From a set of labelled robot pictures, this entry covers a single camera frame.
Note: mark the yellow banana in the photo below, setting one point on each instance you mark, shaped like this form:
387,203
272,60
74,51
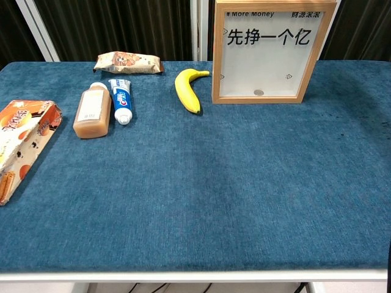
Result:
186,94

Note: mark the blue fabric table cloth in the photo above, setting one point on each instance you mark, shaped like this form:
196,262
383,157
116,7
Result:
195,198

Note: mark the grey metal frame post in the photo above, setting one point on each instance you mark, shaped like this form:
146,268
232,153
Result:
36,30
198,30

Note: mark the white table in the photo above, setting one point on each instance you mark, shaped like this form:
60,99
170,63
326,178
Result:
195,276

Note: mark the dark pleated curtain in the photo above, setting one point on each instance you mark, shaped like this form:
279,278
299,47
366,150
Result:
210,30
363,30
122,27
12,30

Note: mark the wooden framed money box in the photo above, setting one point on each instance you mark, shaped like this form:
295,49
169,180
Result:
218,61

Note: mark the brown bear snack wrapper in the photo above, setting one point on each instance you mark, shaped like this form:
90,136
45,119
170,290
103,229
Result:
128,62

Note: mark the orange biscuit box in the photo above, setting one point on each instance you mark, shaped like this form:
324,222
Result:
24,143

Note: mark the brown drink bottle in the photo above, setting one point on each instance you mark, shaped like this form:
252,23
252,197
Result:
91,122

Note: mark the blue white toothpaste tube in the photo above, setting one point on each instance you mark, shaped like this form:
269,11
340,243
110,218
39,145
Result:
122,100

